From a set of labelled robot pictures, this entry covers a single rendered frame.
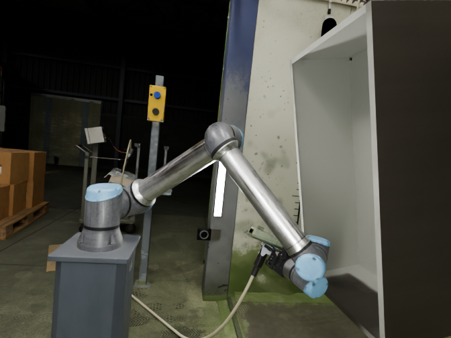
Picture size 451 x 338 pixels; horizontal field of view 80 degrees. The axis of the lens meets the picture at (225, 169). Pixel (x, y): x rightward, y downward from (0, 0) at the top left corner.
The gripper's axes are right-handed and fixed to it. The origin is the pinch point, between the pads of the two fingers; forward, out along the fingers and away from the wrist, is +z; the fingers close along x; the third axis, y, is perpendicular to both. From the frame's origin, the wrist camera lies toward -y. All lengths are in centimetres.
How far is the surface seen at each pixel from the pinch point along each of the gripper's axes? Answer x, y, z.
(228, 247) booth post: 24, 23, 65
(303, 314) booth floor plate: 80, 40, 27
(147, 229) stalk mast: -26, 41, 102
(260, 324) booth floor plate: 46, 53, 26
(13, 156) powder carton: -153, 59, 269
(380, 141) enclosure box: -13, -52, -44
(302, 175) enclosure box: 12.0, -40.5, 11.6
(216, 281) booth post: 28, 50, 65
